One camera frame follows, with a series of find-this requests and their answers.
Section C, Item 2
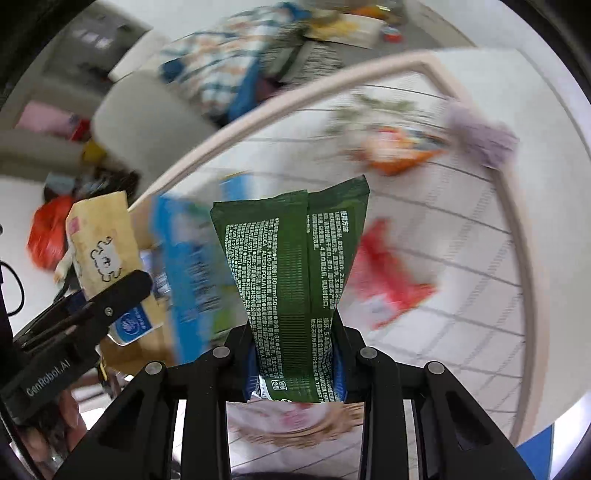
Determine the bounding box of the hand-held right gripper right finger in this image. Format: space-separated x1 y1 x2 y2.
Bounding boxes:
331 311 536 480

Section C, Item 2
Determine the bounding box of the black cable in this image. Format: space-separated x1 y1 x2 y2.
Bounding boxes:
0 260 25 318

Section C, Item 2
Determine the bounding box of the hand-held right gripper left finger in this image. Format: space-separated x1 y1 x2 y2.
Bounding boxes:
55 324 259 480

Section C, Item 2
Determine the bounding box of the green wet wipes packet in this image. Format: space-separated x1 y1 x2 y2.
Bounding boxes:
210 175 370 405

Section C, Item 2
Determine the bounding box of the purple fluffy cloth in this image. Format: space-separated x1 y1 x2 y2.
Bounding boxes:
442 98 520 171

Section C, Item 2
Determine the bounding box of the blue mat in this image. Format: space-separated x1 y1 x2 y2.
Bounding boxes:
514 425 556 468

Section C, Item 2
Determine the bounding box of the green and white packet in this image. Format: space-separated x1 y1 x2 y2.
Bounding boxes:
329 93 419 136

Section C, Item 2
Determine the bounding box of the blue checkered bag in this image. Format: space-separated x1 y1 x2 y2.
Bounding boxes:
158 2 309 123

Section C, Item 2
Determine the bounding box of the pink and white packet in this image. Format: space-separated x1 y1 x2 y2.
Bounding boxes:
226 400 365 452

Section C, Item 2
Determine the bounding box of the yellow tissue packet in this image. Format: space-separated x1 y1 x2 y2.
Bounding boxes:
65 191 178 374

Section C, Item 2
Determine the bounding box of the pink cushion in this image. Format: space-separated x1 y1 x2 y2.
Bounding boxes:
15 101 77 138

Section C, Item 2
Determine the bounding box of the yellow flat packet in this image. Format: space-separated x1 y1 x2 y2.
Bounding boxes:
305 11 386 49

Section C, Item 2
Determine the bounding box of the red snack packet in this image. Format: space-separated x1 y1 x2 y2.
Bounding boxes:
345 219 438 331

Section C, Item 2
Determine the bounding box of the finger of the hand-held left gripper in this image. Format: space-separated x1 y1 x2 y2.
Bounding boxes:
65 270 153 329

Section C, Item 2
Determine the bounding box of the red plastic bag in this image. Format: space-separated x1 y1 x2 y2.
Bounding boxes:
27 196 75 271

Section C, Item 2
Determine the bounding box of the orange snack packet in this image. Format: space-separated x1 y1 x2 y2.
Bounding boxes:
355 124 450 177

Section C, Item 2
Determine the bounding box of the blue tissue packet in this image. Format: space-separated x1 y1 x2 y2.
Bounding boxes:
151 173 252 366

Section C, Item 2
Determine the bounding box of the beige sofa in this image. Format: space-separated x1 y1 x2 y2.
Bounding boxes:
0 32 219 188

